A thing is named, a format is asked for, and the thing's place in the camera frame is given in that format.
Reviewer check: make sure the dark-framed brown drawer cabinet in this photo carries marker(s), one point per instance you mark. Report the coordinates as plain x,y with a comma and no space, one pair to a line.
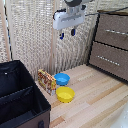
92,50

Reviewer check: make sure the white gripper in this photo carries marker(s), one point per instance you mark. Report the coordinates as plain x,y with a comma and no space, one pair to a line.
68,20

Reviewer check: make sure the black fabric storage bin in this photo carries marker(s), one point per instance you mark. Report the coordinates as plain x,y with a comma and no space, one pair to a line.
20,100

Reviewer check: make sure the yellow red snack box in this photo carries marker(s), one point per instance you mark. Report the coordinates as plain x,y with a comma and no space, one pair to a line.
46,81

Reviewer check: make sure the yellow plastic bowl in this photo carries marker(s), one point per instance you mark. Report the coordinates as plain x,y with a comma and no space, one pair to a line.
65,94

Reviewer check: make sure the blue plastic bowl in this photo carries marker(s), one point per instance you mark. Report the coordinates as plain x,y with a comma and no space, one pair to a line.
62,79

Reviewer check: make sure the brown drawer kept shut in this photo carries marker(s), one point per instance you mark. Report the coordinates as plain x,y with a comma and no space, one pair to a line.
106,68

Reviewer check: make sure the woven folding screen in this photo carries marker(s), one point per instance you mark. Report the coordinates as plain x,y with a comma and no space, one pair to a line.
30,33

